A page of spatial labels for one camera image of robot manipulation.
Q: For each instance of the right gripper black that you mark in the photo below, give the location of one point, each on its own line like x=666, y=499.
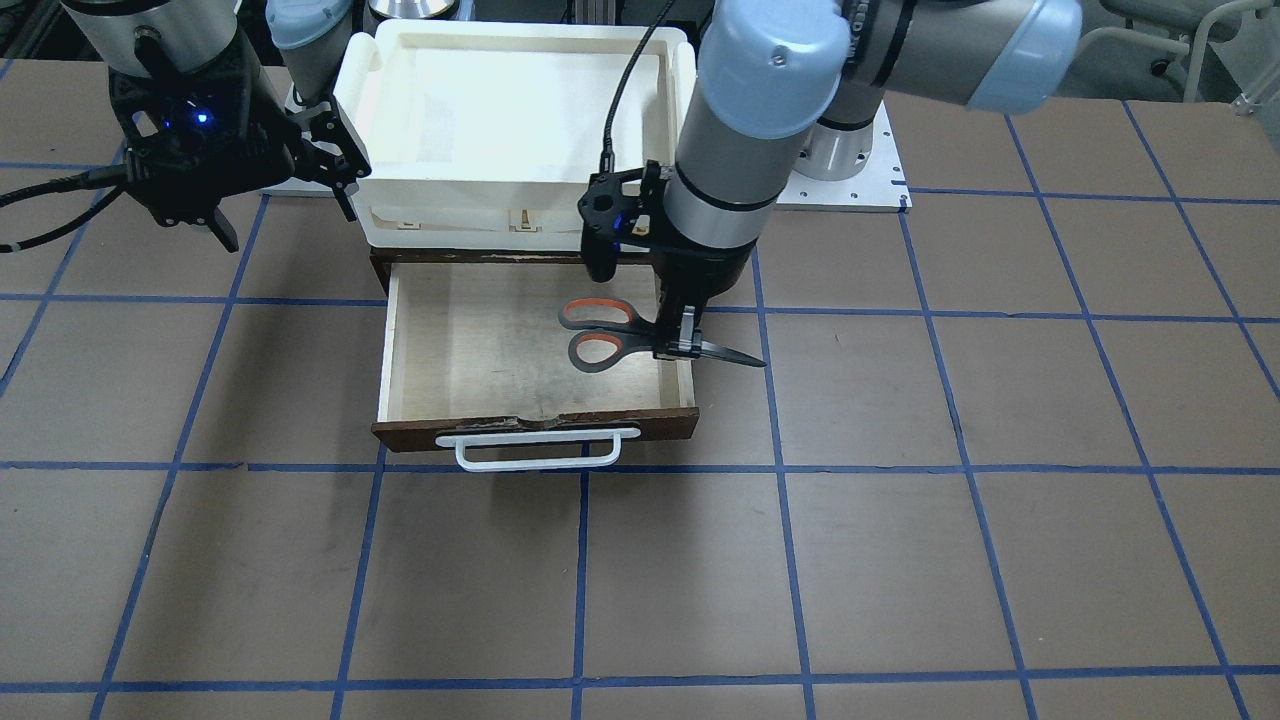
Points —
x=262, y=112

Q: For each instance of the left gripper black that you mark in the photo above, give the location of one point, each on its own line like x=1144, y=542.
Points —
x=703, y=271

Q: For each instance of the grey orange scissors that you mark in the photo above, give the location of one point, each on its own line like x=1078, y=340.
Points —
x=634, y=335

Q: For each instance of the dark wooden drawer box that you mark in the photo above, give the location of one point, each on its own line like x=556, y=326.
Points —
x=473, y=345

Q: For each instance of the white drawer handle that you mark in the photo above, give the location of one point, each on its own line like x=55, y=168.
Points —
x=570, y=450

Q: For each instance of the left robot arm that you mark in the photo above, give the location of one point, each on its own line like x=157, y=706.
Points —
x=788, y=85

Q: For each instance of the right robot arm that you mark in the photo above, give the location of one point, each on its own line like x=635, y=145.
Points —
x=162, y=39

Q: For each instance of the white plastic tray box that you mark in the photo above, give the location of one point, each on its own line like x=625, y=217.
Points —
x=483, y=135

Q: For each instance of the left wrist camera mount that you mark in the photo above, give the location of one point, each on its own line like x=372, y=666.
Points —
x=618, y=209

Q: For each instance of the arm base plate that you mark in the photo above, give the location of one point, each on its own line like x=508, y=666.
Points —
x=848, y=170

